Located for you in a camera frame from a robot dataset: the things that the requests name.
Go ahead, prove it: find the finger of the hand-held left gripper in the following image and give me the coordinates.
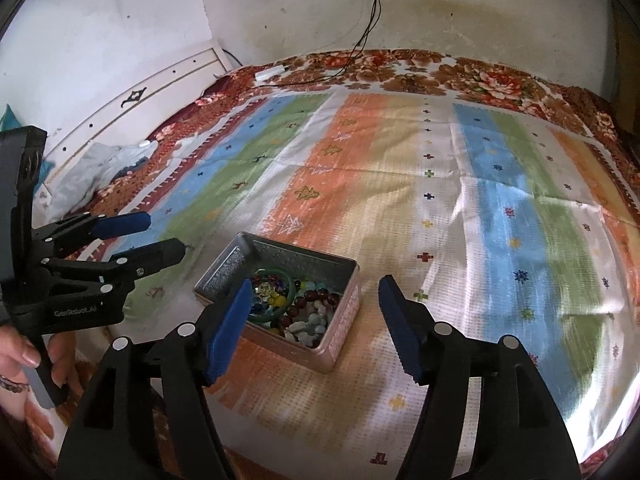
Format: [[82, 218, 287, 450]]
[[42, 238, 194, 284], [32, 211, 152, 257]]

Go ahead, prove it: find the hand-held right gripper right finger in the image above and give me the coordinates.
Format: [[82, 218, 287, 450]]
[[377, 275, 584, 480]]

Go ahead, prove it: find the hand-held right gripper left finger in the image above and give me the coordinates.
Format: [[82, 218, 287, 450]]
[[54, 278, 254, 480]]

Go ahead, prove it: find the pink metal tin box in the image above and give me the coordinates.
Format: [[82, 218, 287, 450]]
[[193, 231, 361, 375]]

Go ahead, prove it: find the white shell bracelet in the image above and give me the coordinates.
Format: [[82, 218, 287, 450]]
[[286, 321, 323, 349]]

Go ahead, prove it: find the red bead bracelet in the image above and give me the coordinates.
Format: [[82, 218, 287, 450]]
[[279, 285, 347, 332]]

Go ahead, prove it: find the person's left hand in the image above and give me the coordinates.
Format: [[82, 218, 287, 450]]
[[0, 324, 85, 413]]

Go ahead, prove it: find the grey crumpled cloth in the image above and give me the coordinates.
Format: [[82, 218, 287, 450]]
[[49, 141, 152, 212]]

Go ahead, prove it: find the green bangle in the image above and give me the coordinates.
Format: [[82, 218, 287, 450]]
[[249, 270, 298, 327]]

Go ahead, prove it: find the striped colourful cloth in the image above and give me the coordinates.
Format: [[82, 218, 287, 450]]
[[92, 87, 640, 467]]

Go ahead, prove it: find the teal cloth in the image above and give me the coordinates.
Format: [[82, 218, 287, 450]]
[[0, 104, 24, 134]]

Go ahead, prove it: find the white wooden headboard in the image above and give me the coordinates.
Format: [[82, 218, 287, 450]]
[[27, 38, 234, 213]]

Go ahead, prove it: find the patterned metal band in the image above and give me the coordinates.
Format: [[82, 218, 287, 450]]
[[0, 375, 32, 396]]

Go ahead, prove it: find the white charger block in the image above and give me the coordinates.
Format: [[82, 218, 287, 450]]
[[254, 64, 292, 82]]

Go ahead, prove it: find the floral brown blanket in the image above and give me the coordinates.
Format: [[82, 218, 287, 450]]
[[0, 48, 640, 480]]

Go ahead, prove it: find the black and yellow bead bracelet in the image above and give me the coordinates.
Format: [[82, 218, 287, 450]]
[[267, 294, 292, 335]]

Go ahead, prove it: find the black cable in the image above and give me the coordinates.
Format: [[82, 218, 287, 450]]
[[300, 0, 385, 81], [260, 0, 383, 88]]

